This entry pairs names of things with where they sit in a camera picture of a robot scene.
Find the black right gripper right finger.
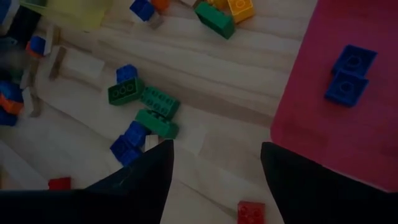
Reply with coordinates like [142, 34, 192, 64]
[260, 142, 398, 224]

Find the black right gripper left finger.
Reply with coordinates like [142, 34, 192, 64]
[86, 139, 175, 224]

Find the green plastic brick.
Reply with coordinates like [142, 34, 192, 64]
[194, 1, 236, 40]
[139, 85, 181, 120]
[107, 77, 146, 106]
[134, 108, 180, 141]

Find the small blue plastic brick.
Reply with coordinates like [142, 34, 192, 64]
[331, 44, 379, 78]
[323, 70, 370, 108]
[116, 63, 139, 84]

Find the small orange block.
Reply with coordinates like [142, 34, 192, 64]
[150, 0, 171, 12]

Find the yellow plastic brick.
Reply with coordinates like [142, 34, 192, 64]
[207, 0, 228, 10]
[226, 0, 256, 25]

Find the wooden block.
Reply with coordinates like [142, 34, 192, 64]
[19, 86, 42, 118]
[148, 11, 165, 31]
[144, 133, 166, 153]

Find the pink translucent plastic bin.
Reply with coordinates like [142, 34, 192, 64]
[269, 0, 398, 193]

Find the orange plastic brick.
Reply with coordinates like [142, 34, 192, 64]
[0, 93, 25, 116]
[24, 42, 43, 59]

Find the yellow translucent plastic bin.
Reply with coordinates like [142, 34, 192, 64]
[19, 0, 114, 30]

